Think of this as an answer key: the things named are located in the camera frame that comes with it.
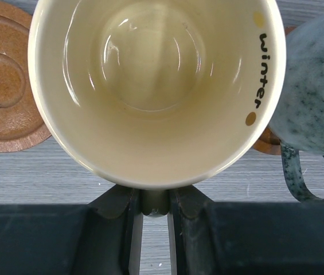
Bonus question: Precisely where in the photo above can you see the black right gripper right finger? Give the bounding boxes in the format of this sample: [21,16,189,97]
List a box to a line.
[168,186,324,274]

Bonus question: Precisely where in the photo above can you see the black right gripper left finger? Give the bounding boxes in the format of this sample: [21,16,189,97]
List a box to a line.
[0,186,143,274]

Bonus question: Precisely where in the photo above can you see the brown wooden coaster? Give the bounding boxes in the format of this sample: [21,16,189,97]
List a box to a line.
[0,1,50,152]
[252,25,297,156]

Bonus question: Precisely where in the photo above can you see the cream mug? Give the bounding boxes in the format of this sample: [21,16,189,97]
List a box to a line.
[28,1,286,216]

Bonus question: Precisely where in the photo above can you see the grey green ceramic mug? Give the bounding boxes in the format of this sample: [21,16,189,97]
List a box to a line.
[268,15,324,202]

